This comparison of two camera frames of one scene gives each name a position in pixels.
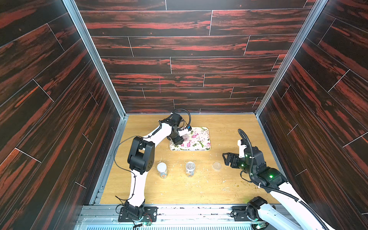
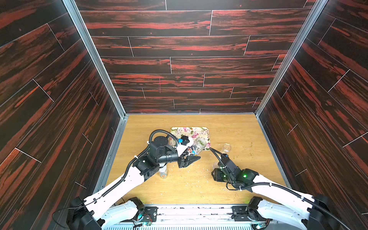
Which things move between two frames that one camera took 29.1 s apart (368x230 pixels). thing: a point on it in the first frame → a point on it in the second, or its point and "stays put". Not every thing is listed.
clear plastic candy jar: [186, 137] → [226, 147]
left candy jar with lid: [161, 169] stays put
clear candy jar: [190, 168] → [199, 144]
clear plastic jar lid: [216, 166] stays put
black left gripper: [179, 140] → [184, 162]
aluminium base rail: [108, 217] stays put
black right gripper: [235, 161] → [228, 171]
